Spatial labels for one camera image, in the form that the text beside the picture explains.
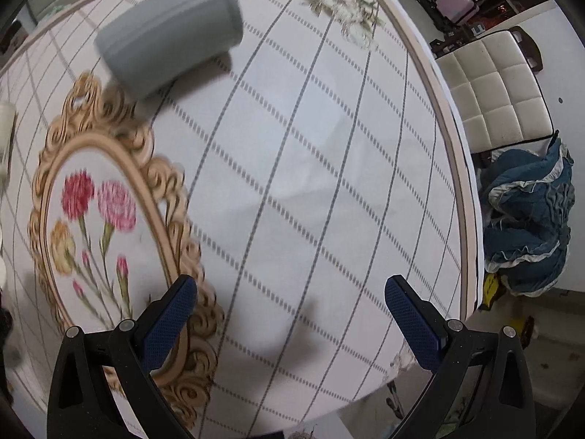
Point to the blue denim clothing pile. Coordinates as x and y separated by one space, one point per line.
528 198

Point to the cream padded chair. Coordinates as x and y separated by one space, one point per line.
493 84

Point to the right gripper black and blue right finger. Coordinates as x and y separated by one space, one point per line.
479 385

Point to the white paper cup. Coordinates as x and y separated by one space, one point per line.
8 116

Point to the pink suitcase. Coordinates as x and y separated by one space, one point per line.
457 12

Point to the yellow tool on floor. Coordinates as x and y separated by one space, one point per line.
493 289

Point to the grey plastic cup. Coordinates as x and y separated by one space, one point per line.
157 41

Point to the floral patterned tablecloth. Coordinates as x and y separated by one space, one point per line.
291 177

